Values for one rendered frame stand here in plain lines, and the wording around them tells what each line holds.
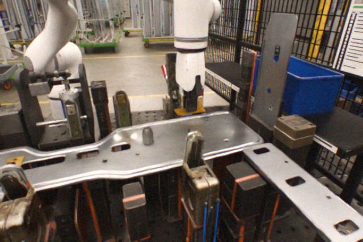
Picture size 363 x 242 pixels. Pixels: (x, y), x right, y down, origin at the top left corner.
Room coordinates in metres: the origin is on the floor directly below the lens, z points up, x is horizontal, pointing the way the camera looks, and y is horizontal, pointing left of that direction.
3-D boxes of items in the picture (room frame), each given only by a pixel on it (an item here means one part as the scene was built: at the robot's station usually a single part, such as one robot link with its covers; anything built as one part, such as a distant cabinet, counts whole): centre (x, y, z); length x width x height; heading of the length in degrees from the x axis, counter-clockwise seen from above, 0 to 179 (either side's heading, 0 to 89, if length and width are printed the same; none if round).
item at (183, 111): (0.58, -0.03, 1.09); 0.08 x 0.04 x 0.01; 110
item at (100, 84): (0.70, 0.27, 0.91); 0.07 x 0.05 x 0.42; 20
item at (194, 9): (0.58, -0.03, 1.36); 0.09 x 0.08 x 0.13; 148
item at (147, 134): (0.54, 0.09, 1.02); 0.03 x 0.03 x 0.07
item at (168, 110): (0.73, 0.03, 0.88); 0.07 x 0.06 x 0.35; 20
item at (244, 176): (0.43, -0.16, 0.84); 0.11 x 0.10 x 0.28; 20
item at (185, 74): (0.58, -0.03, 1.21); 0.10 x 0.07 x 0.11; 20
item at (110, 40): (7.22, 2.45, 0.88); 1.91 x 1.00 x 1.76; 10
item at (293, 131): (0.55, -0.33, 0.88); 0.08 x 0.08 x 0.36; 20
